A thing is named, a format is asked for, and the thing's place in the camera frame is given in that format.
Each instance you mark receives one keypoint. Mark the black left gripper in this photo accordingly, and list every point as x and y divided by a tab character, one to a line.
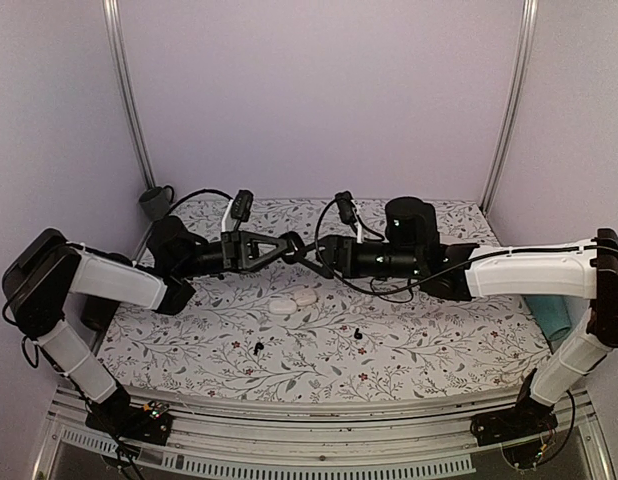
241	247

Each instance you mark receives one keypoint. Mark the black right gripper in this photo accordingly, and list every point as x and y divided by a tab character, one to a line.
333	245

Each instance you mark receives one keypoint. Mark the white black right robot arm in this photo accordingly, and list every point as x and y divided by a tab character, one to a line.
412	250

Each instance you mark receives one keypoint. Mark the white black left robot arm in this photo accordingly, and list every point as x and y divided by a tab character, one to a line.
39	282

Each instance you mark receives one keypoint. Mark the beige earbud charging case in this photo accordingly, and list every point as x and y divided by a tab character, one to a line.
305	297

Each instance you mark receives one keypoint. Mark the white earbud charging case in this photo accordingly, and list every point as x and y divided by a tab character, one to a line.
282	306

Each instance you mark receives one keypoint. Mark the floral patterned table mat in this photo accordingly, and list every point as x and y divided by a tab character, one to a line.
413	347

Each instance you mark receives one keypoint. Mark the grey mug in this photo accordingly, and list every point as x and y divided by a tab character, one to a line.
156	202

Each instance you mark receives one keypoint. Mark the black cylinder object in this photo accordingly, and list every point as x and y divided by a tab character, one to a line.
98	313

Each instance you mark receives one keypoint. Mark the teal rolled towel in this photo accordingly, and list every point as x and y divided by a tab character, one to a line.
551	315

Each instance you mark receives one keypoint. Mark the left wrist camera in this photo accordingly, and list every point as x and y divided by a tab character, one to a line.
238	211

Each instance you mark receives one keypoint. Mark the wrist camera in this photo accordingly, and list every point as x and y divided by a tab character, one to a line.
348	214
238	211

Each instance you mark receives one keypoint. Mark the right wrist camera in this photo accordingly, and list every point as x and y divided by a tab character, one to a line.
348	214

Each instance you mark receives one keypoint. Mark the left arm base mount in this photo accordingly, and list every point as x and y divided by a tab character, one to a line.
122	420

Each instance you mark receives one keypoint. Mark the front aluminium rail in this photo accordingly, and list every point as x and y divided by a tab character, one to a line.
405	439

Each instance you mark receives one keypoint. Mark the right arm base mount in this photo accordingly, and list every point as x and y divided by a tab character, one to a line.
526	418

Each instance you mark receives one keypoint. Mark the left aluminium frame post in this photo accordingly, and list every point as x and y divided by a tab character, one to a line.
113	25

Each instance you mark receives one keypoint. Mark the aluminium frame post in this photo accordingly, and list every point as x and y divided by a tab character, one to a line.
113	25
520	67

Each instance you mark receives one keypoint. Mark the right aluminium frame post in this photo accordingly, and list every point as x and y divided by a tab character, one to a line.
520	67

